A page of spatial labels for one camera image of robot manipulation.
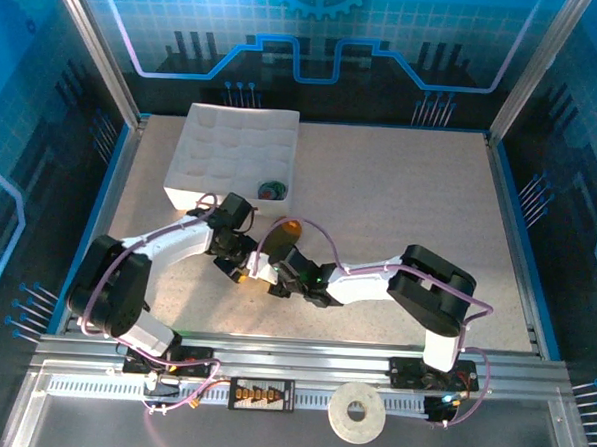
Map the olive orange sock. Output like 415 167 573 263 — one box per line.
261 215 306 253

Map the grey green orange sock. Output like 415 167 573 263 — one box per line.
257 179 290 203

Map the white tape roll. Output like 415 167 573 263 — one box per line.
325 379 388 446

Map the white divided storage box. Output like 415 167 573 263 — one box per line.
161 100 302 219

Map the black power distribution board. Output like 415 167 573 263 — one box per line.
227 376 296 414

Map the small black controller board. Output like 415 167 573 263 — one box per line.
425 392 464 426
141 375 182 402

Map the aluminium frame beam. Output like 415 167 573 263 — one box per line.
29 322 581 399

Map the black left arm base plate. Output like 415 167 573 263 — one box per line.
121 342 217 380

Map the white slotted cable duct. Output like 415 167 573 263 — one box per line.
46 372 430 417

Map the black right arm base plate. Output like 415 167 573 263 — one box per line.
387 355 478 394

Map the aluminium side rail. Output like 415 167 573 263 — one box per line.
474 132 559 359
56 110 150 339

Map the aluminium upright post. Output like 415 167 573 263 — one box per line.
485 0 592 149
40 0 155 129

